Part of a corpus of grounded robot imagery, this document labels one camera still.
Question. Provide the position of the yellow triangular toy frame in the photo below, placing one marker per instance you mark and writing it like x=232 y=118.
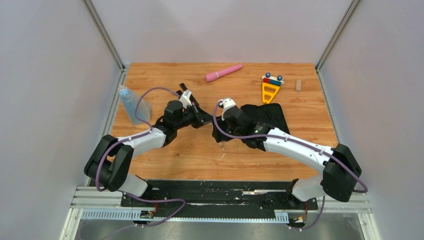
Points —
x=268 y=91

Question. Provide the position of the black zip tool case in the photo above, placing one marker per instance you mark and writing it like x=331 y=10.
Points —
x=264 y=117

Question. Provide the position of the black barber comb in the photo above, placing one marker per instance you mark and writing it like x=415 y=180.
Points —
x=183 y=88

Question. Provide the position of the small wooden block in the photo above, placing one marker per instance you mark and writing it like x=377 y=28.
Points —
x=298 y=85

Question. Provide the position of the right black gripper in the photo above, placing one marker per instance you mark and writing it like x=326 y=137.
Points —
x=219 y=136

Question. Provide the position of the pink cylindrical wand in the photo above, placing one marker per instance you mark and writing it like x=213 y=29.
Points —
x=212 y=76

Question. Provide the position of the silver thinning scissors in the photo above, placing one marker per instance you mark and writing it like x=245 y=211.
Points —
x=223 y=149

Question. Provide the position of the right aluminium corner post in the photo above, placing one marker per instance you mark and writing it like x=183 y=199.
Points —
x=349 y=13

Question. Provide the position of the aluminium corner post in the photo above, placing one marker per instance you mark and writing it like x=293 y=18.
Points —
x=349 y=13
x=94 y=15

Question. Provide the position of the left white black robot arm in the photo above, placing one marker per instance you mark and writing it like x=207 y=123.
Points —
x=110 y=162

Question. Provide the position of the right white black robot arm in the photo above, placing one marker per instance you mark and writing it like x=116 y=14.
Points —
x=338 y=169

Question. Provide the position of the aluminium front rail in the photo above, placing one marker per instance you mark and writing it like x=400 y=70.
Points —
x=88 y=203

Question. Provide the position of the left aluminium corner post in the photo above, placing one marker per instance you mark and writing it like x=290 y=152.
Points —
x=94 y=15

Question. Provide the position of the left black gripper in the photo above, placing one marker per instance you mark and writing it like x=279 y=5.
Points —
x=201 y=116

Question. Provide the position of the colourful toy block bar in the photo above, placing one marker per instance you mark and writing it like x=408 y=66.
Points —
x=273 y=80

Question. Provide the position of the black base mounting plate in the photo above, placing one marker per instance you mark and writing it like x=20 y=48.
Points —
x=218 y=195

